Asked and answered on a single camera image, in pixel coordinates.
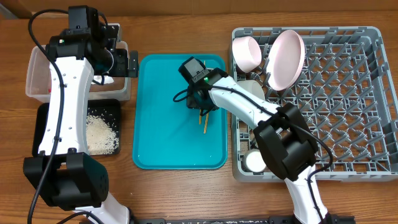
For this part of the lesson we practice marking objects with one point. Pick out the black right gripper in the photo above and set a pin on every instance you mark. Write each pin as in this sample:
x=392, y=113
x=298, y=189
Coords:
x=191, y=105

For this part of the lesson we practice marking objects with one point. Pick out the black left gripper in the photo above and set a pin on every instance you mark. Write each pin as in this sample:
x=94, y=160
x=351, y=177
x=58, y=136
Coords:
x=122, y=70

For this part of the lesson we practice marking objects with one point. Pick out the white napkin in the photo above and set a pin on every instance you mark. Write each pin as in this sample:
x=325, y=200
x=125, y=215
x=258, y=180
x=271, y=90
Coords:
x=102, y=80

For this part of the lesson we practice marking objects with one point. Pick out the wooden chopstick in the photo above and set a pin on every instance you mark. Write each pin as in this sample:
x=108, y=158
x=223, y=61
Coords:
x=200, y=116
x=206, y=123

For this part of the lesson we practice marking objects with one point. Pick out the grey bowl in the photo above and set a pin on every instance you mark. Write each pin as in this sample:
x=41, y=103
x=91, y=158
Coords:
x=253, y=87

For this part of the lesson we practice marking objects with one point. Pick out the pink white bowl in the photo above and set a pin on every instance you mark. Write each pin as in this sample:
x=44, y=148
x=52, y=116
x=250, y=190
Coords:
x=246, y=53

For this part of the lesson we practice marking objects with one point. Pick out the cream paper cup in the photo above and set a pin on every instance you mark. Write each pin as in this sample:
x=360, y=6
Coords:
x=253, y=161

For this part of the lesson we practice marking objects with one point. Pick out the large white plate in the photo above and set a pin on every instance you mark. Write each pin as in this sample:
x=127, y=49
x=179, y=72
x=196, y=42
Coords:
x=286, y=59

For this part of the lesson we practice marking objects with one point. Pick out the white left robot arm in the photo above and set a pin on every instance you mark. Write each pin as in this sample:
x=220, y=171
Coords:
x=62, y=172

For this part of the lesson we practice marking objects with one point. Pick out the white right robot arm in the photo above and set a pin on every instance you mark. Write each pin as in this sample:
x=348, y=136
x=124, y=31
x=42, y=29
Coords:
x=283, y=137

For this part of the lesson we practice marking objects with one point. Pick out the grey dishwasher rack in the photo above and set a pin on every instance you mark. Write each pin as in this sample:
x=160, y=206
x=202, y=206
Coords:
x=346, y=94

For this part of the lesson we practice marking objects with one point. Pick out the black plastic tray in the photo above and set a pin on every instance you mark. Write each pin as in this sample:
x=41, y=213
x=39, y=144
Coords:
x=41, y=119

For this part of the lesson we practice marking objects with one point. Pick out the teal serving tray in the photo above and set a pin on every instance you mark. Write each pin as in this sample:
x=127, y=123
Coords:
x=167, y=135

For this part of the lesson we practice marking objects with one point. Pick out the pile of white rice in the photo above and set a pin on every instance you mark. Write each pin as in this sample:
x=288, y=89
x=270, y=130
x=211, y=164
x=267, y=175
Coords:
x=102, y=132

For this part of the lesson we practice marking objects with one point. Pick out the clear plastic storage bin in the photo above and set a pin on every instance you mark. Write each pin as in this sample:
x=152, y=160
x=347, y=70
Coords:
x=38, y=82

